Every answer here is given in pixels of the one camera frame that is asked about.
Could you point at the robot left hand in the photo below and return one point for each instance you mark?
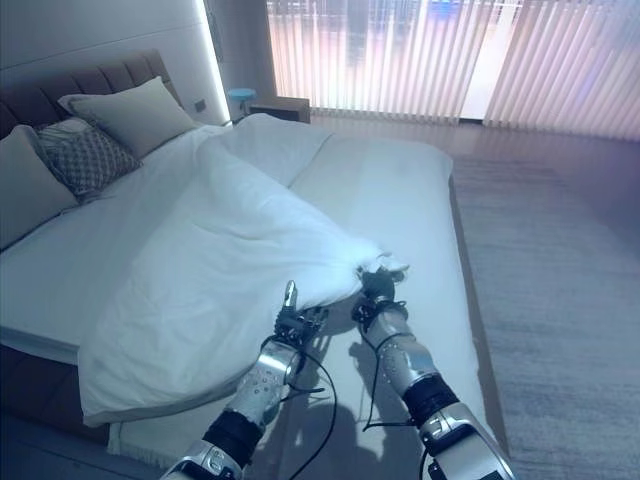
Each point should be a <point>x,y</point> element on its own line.
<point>296,320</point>

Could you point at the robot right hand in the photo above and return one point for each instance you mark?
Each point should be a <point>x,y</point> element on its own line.
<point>377,285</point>

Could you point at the white duvet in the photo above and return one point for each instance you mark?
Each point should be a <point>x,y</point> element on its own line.
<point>210,250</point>

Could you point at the robot right silver arm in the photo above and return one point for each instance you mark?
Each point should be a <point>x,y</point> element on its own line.
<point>425,380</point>

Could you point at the robot left silver arm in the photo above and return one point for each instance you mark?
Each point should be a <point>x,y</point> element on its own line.
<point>240,405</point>

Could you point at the bed with white sheet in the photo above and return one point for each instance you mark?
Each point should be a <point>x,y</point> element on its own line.
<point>310,280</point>

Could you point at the grey floor rug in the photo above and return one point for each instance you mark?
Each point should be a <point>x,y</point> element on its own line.
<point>550,300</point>

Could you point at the dark wooden bedside table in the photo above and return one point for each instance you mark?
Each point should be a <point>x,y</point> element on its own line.
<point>280,106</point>

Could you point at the blue round stool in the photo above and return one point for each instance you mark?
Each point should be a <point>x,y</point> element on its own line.
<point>241,97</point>

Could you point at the vertical window blinds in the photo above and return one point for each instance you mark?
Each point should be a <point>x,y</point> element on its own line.
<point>450,60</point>

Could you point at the large beige pillow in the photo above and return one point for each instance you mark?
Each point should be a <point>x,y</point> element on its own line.
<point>127,112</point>
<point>27,185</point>

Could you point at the patterned grey cushion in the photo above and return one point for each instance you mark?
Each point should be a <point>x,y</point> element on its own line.
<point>85,155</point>

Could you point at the brown padded headboard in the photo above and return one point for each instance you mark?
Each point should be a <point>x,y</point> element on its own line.
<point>60,85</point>

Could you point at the wall switch panel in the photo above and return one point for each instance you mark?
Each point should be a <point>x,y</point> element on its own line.
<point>200,105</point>

